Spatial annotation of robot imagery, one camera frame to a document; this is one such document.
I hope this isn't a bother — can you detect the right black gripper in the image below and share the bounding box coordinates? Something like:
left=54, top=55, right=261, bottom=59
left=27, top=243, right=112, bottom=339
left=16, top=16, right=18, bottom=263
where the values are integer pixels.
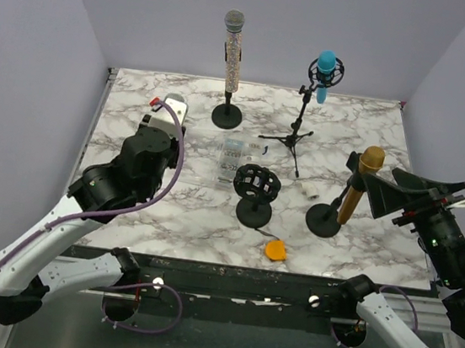
left=350, top=161, right=465, bottom=286

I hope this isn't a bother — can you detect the gold microphone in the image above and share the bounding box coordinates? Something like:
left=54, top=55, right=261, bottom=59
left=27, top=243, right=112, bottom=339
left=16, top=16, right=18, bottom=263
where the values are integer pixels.
left=336, top=146, right=385, bottom=226

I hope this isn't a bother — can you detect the shock mount round base stand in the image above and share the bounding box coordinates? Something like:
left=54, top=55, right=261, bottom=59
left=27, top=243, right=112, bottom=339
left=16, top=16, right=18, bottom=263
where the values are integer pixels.
left=233, top=163, right=281, bottom=229

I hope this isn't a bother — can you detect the silver microphone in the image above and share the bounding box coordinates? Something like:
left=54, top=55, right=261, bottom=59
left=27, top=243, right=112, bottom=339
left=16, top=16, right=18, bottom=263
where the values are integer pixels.
left=164, top=93, right=186, bottom=104

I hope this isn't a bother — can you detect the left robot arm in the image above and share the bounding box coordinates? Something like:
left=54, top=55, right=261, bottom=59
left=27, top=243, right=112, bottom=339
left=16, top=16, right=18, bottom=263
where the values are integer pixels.
left=0, top=126, right=185, bottom=325

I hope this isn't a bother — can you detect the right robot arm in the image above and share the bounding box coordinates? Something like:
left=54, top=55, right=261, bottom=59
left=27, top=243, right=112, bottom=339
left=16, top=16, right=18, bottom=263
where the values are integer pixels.
left=323, top=165, right=465, bottom=348

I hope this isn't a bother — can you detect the blue microphone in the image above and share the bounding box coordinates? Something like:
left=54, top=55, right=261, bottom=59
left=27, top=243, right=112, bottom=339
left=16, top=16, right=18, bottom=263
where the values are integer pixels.
left=316, top=50, right=336, bottom=104

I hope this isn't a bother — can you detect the round base stand, glitter mic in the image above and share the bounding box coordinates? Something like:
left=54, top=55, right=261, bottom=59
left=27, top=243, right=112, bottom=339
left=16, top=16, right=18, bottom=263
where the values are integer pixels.
left=211, top=86, right=243, bottom=130

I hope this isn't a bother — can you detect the glitter microphone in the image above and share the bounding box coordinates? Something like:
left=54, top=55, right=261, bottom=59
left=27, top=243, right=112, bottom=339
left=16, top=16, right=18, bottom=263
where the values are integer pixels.
left=224, top=9, right=245, bottom=94

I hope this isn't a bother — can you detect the small white adapter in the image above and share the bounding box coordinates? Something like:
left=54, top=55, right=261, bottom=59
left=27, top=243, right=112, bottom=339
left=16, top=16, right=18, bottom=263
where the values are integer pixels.
left=301, top=182, right=319, bottom=200

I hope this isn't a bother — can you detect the orange tape measure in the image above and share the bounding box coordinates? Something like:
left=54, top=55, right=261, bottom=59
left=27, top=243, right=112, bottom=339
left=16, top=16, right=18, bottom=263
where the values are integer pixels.
left=265, top=239, right=287, bottom=262

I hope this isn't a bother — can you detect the clear screw organizer box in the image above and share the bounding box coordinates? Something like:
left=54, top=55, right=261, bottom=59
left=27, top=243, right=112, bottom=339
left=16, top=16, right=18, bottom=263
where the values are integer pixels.
left=214, top=135, right=269, bottom=190

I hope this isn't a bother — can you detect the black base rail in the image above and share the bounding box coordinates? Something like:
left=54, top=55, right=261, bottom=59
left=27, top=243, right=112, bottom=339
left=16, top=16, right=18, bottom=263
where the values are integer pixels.
left=59, top=242, right=457, bottom=348

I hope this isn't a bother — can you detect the black tripod shock mount stand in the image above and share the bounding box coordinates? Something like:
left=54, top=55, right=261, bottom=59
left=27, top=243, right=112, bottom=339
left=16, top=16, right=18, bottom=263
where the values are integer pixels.
left=253, top=49, right=348, bottom=183

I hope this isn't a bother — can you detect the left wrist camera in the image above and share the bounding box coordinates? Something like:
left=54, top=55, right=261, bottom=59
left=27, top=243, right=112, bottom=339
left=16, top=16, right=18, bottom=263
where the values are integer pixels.
left=139, top=98, right=189, bottom=138

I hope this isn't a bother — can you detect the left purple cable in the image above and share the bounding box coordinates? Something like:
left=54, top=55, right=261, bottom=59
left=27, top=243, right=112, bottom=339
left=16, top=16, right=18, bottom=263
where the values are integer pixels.
left=0, top=79, right=209, bottom=348

